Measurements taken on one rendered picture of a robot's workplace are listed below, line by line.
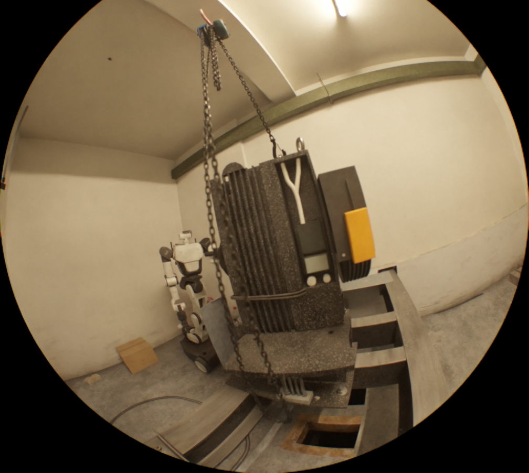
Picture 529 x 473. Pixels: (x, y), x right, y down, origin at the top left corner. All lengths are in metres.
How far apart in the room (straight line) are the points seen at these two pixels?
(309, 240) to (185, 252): 1.19
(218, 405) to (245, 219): 0.83
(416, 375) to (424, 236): 1.41
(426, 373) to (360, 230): 0.67
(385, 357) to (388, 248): 1.18
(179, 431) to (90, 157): 2.81
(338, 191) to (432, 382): 0.83
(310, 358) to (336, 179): 0.60
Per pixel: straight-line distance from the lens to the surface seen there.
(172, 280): 1.67
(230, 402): 0.89
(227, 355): 1.04
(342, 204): 0.57
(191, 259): 1.64
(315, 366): 0.61
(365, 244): 0.56
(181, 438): 0.86
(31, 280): 2.59
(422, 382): 0.85
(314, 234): 0.67
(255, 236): 0.67
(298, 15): 1.75
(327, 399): 0.80
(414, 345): 0.98
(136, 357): 2.41
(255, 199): 0.69
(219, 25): 1.10
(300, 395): 0.78
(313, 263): 0.67
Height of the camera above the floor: 1.36
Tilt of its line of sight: 7 degrees up
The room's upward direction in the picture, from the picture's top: 13 degrees counter-clockwise
